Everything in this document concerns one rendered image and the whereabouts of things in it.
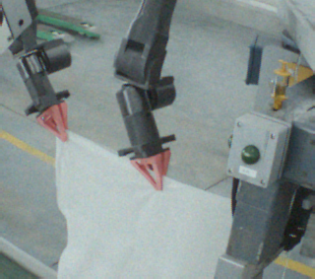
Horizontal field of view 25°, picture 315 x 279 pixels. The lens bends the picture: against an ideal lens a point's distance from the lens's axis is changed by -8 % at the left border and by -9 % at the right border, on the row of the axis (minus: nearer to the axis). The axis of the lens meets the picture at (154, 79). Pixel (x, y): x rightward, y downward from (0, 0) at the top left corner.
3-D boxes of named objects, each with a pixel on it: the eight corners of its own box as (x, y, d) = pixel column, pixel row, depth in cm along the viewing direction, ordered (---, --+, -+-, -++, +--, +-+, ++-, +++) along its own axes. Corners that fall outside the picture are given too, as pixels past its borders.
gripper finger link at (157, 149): (181, 184, 139) (168, 139, 140) (157, 194, 134) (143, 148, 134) (157, 188, 144) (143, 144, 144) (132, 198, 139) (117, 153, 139)
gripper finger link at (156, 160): (188, 181, 141) (175, 136, 141) (164, 191, 136) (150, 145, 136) (163, 185, 146) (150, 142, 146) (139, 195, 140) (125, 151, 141)
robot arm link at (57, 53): (5, 36, 161) (18, 29, 154) (44, 22, 168) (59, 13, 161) (21, 86, 162) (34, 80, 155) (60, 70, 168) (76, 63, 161)
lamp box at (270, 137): (224, 174, 105) (235, 117, 102) (240, 165, 108) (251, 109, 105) (266, 188, 100) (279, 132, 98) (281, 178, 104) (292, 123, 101)
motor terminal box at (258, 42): (240, 95, 153) (247, 42, 149) (245, 81, 162) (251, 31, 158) (277, 102, 151) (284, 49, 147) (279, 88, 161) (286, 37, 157)
